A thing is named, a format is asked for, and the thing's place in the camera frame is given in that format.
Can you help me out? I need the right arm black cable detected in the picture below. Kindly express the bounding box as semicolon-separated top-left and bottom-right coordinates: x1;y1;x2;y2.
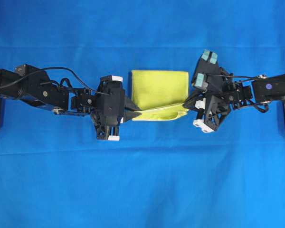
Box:
205;73;257;83

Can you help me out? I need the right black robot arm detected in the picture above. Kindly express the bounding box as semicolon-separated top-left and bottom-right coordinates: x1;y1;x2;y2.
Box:
183;68;285;133

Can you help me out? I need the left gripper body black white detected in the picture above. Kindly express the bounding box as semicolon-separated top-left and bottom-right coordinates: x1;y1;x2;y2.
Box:
91;75;125;141

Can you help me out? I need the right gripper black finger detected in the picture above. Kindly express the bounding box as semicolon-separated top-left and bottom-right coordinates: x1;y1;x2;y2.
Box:
183;93;204;110

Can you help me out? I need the blue table cloth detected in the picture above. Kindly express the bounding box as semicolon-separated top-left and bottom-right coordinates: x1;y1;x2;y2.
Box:
0;0;285;228

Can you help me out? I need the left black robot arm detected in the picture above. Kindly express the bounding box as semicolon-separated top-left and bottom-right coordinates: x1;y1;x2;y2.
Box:
0;64;141;141

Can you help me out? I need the yellow-green microfiber towel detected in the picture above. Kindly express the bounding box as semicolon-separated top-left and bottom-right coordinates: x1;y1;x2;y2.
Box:
131;70;189;121

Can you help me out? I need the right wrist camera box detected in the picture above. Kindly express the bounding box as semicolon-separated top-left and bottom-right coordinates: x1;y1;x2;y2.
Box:
191;49;223;93

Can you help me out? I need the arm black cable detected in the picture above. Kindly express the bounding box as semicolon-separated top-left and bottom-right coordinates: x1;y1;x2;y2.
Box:
0;66;111;97
205;73;257;83

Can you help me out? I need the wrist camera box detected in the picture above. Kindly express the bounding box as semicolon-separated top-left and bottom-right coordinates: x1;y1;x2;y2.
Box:
191;49;223;93
96;78;125;126

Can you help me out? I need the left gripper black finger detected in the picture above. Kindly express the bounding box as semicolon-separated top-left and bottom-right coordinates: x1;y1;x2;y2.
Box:
124;96;141;111
122;110;142;123

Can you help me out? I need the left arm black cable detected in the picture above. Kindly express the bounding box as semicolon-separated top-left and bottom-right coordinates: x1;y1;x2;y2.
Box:
0;66;111;97

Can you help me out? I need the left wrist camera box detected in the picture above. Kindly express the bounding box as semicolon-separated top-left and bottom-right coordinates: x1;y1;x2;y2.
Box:
96;78;125;126

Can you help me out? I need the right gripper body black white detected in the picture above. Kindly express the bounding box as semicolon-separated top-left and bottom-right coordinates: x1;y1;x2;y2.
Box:
193;95;231;133

